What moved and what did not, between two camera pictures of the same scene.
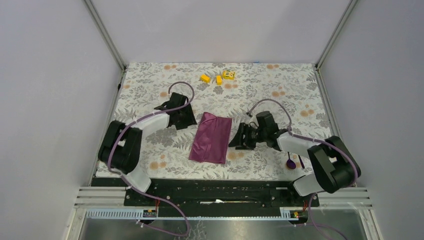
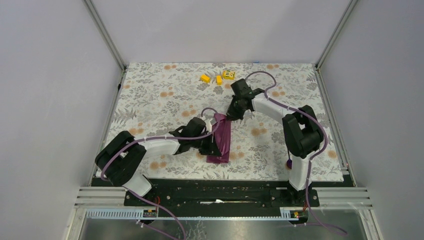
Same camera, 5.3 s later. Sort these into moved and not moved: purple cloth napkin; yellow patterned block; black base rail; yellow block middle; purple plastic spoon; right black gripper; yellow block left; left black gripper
Moved: purple cloth napkin; right black gripper; left black gripper
Not moved: purple plastic spoon; yellow block left; black base rail; yellow block middle; yellow patterned block
